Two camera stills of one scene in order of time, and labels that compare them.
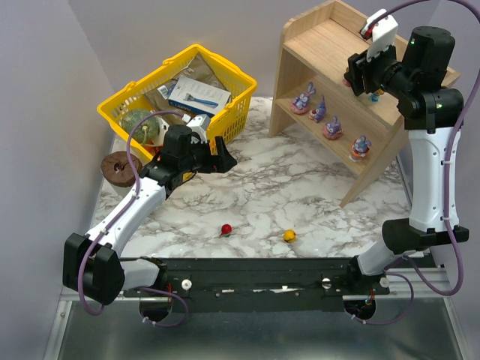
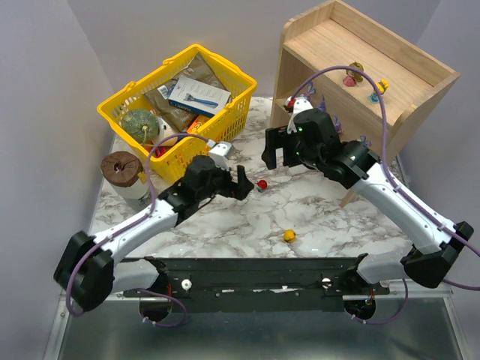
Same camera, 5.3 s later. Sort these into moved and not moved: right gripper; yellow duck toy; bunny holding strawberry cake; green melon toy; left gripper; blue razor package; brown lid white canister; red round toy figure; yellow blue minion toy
Moved: red round toy figure; left gripper; right gripper
Not moved: yellow duck toy; bunny holding strawberry cake; yellow blue minion toy; brown lid white canister; green melon toy; blue razor package
